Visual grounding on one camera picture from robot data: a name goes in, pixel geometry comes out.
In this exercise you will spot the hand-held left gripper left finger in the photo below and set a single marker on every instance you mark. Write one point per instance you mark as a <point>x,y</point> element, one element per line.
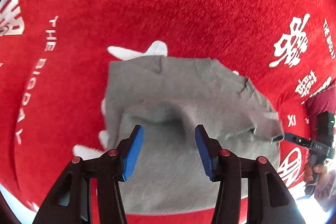
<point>134,150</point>

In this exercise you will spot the grey knit sweater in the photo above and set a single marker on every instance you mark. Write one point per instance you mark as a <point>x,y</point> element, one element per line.
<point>168,87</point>

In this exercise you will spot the dark red cloth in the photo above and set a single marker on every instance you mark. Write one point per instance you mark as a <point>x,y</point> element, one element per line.
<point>321,102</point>

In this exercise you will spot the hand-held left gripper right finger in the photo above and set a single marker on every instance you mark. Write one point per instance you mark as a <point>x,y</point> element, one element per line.
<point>204,150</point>

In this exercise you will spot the red printed blanket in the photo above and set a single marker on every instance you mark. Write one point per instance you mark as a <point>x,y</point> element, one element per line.
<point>157,3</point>

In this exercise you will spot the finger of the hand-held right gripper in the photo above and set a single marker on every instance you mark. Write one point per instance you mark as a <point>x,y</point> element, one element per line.
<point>295,138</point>

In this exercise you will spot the person's right hand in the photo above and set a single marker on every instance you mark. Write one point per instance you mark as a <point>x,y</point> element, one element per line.
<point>319,171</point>

